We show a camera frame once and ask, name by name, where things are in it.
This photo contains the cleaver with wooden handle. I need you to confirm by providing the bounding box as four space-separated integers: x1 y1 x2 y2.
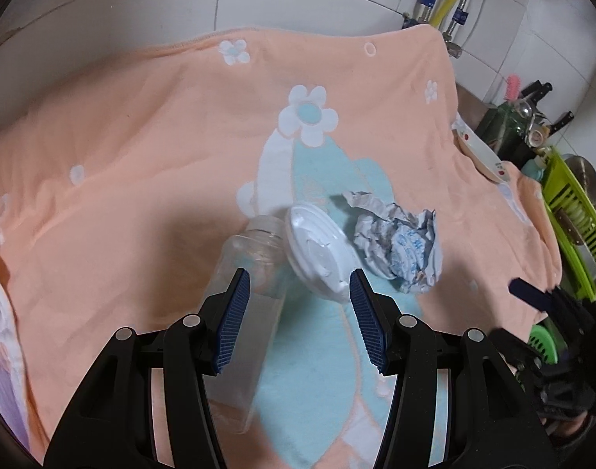
554 208 596 302

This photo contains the steel water pipe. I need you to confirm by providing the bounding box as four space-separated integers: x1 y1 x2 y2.
402 0 437 29
442 0 469 59

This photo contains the stainless steel pot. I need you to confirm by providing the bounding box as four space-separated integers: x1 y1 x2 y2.
565 155 596 206

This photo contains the clear plastic cup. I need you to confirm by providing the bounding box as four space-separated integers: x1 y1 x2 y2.
205 215 292 434

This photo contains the green dish rack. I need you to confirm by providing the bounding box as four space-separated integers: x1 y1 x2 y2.
542 148 596 302

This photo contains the black handled knife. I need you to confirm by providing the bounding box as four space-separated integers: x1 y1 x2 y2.
521 81 553 105
549 111 575 136

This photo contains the green plastic trash basket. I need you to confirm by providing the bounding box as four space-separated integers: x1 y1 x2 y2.
528 325 560 365

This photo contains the white plastic cup lid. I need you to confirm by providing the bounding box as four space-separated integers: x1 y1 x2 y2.
284 202 360 304

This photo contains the pink brush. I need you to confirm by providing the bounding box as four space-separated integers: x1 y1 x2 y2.
505 74 521 103

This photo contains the dark green utensil jar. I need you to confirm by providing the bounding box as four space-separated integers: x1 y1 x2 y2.
476 100 534 168

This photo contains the lilac patterned cloth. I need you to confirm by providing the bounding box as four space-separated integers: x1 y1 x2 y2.
0 279 31 449

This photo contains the peach floral towel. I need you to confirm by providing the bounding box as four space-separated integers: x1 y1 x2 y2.
0 25 562 458

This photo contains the white ceramic dish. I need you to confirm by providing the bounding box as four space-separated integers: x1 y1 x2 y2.
451 118 510 184

